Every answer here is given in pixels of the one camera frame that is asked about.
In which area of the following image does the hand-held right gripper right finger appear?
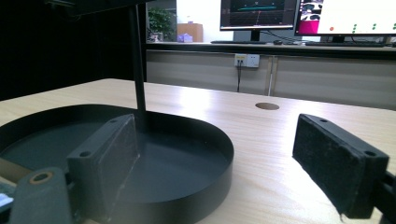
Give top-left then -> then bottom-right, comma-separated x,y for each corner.
291,113 -> 390,220

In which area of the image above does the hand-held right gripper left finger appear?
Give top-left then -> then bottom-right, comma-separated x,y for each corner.
66,113 -> 140,222

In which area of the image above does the black curtain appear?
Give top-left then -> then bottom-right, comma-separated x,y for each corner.
0,0 -> 148,102

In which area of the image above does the black keyboard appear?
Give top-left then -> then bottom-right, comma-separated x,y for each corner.
304,40 -> 388,49
210,39 -> 269,46

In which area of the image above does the dark background desk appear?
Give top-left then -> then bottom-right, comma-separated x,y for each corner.
146,41 -> 396,62

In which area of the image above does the white-screen computer monitor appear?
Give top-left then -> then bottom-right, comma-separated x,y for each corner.
294,0 -> 396,44

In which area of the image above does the green potted plant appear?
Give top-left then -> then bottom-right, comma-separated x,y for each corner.
147,7 -> 176,43

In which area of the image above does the brown cardboard box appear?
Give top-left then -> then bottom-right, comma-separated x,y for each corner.
176,22 -> 205,43

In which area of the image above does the dark-screen computer monitor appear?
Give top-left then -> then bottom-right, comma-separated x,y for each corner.
219,0 -> 301,43

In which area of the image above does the brown round cable grommet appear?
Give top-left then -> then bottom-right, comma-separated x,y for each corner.
254,102 -> 280,111

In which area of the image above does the black power cable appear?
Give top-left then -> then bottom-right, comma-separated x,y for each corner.
236,60 -> 243,93

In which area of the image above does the white wall socket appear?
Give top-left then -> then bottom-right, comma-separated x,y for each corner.
233,52 -> 261,69

